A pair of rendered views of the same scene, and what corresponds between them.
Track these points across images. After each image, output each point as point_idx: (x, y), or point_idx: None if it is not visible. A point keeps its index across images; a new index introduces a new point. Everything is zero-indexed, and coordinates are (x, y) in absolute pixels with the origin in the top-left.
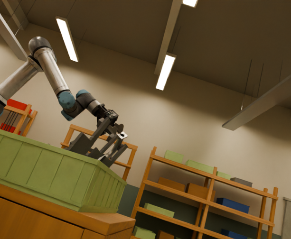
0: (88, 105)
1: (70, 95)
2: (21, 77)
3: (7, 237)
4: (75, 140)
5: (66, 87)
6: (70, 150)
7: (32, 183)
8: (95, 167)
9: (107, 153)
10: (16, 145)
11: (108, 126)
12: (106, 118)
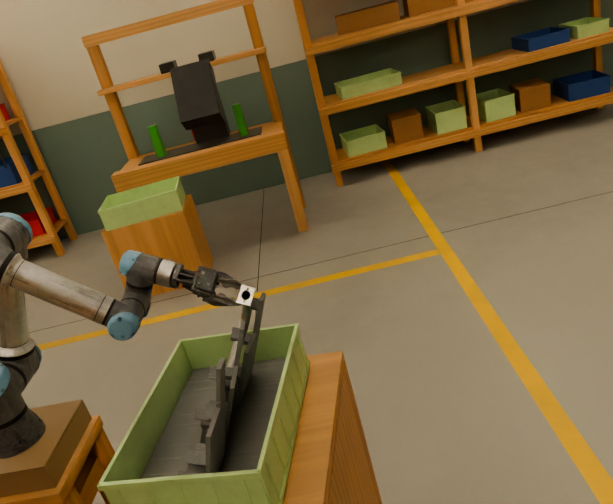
0: (154, 282)
1: (125, 322)
2: (13, 303)
3: None
4: (207, 449)
5: (104, 306)
6: (211, 458)
7: None
8: (260, 479)
9: (242, 320)
10: (144, 492)
11: (215, 296)
12: (218, 371)
